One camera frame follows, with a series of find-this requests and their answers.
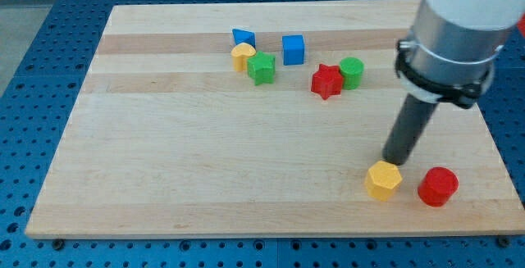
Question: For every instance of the yellow hexagon block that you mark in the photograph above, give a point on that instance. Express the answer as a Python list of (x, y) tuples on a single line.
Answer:
[(382, 180)]

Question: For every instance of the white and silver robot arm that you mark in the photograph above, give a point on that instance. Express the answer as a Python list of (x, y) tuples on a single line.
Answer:
[(450, 50)]

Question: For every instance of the wooden board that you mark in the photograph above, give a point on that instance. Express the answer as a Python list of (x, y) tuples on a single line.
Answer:
[(167, 140)]

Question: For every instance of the green star block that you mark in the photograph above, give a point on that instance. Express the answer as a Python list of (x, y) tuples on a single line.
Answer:
[(261, 68)]

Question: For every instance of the yellow heart block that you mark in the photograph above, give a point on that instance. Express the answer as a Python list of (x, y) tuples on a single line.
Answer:
[(240, 53)]

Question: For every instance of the red star block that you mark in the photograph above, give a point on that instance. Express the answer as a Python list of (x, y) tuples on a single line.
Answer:
[(327, 81)]

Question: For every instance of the blue cube block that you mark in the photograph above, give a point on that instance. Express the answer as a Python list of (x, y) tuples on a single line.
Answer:
[(293, 50)]

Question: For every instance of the blue triangle block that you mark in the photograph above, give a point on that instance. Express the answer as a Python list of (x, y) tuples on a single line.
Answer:
[(244, 36)]

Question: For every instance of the green cylinder block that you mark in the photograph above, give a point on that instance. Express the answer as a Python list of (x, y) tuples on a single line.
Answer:
[(351, 68)]

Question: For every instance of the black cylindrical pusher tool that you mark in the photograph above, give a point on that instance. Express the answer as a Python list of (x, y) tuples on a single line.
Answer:
[(409, 125)]

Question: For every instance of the red cylinder block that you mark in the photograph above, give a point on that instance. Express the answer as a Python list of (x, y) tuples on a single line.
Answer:
[(438, 186)]

